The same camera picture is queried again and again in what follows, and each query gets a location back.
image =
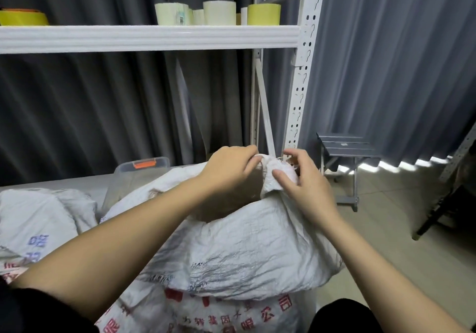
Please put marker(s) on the person's right hand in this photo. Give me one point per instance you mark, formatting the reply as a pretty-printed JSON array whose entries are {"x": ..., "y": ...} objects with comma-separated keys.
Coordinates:
[{"x": 310, "y": 191}]

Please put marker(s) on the person's left hand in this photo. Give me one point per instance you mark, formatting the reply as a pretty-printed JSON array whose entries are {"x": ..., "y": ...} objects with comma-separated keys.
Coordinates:
[{"x": 227, "y": 169}]

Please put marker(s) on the person's left thumb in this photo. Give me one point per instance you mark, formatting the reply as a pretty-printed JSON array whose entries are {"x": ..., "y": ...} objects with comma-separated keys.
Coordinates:
[{"x": 253, "y": 162}]

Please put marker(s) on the person's right thumb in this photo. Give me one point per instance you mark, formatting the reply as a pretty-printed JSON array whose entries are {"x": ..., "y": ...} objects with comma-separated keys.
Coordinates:
[{"x": 284, "y": 180}]

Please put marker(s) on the white woven sack red print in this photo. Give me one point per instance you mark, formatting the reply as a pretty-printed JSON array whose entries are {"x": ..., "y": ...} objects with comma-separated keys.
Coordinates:
[{"x": 253, "y": 247}]

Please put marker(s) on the person's right forearm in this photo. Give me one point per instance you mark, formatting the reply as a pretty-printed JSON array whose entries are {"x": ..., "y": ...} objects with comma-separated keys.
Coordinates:
[{"x": 383, "y": 284}]

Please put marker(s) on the person's left forearm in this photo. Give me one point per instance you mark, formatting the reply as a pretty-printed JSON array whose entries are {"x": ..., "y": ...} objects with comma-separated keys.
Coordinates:
[{"x": 122, "y": 243}]

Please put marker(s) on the grey folding stool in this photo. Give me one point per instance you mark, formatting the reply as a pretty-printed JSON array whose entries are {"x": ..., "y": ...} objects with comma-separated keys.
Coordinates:
[{"x": 344, "y": 145}]

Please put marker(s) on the clear storage box orange latch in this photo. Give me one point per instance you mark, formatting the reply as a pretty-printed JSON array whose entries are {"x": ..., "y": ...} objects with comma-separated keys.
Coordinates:
[{"x": 130, "y": 180}]

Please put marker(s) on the narrow white tape roll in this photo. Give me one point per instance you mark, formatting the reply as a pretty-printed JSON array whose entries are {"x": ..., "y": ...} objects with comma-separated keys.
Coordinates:
[{"x": 244, "y": 16}]

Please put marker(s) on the yellow-green tape roll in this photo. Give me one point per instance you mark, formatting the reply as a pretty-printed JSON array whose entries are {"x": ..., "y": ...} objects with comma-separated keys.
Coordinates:
[{"x": 264, "y": 14}]

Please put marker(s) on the tall white tape roll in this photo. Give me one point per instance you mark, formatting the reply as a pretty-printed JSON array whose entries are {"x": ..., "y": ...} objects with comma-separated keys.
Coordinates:
[{"x": 219, "y": 13}]

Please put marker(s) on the small cream tape roll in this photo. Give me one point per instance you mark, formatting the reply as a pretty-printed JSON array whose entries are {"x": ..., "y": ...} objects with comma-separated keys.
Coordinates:
[{"x": 198, "y": 17}]

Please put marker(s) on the grey curtain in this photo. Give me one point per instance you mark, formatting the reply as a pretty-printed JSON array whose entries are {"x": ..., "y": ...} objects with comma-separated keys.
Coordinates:
[{"x": 390, "y": 65}]

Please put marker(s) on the black stand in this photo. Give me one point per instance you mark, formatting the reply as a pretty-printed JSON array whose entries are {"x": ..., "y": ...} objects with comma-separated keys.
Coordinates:
[{"x": 442, "y": 210}]

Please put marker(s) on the white metal shelf rack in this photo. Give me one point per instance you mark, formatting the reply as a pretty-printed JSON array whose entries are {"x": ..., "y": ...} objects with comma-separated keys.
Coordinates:
[{"x": 148, "y": 39}]

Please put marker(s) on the pale green tape roll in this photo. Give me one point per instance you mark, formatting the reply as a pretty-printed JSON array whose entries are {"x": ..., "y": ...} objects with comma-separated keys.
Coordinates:
[{"x": 171, "y": 14}]

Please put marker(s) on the white woven sack blue print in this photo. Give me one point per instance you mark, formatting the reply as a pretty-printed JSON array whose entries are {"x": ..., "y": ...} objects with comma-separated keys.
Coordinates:
[{"x": 33, "y": 225}]

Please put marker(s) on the black shirt sleeve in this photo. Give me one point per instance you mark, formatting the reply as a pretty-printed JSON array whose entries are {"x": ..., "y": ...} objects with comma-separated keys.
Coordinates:
[{"x": 37, "y": 310}]

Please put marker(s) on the yellow tape roll orange core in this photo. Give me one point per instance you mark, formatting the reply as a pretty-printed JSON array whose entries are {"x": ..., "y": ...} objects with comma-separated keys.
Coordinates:
[{"x": 22, "y": 17}]

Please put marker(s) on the grey metal rack post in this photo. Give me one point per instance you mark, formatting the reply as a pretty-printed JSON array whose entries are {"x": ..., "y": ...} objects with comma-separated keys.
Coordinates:
[{"x": 455, "y": 158}]

